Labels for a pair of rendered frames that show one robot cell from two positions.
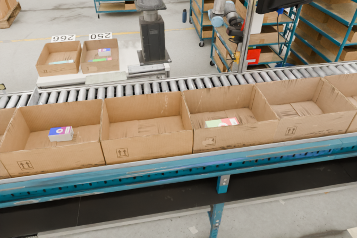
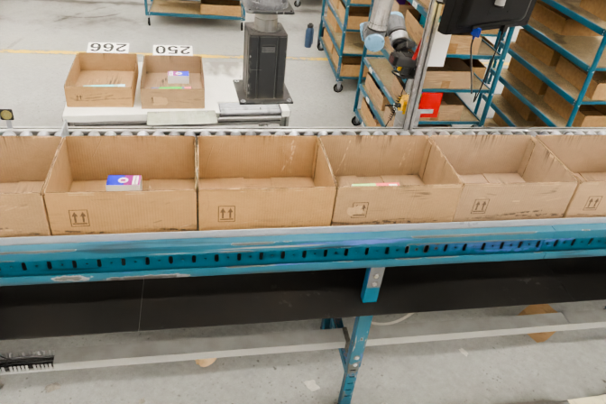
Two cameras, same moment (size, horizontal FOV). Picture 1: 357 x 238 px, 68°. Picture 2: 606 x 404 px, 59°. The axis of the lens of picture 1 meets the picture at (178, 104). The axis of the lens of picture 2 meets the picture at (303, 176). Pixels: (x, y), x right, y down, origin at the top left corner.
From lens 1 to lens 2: 47 cm
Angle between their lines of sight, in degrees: 5
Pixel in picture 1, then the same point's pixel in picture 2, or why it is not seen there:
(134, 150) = (245, 212)
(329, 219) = (539, 383)
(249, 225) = (407, 384)
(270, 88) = (453, 146)
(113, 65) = (196, 97)
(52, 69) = (91, 95)
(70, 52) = (118, 72)
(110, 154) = (208, 214)
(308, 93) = (511, 160)
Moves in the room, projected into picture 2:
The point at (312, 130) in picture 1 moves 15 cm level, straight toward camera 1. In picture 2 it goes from (511, 208) to (496, 232)
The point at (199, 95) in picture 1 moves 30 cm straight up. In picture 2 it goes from (344, 147) to (357, 63)
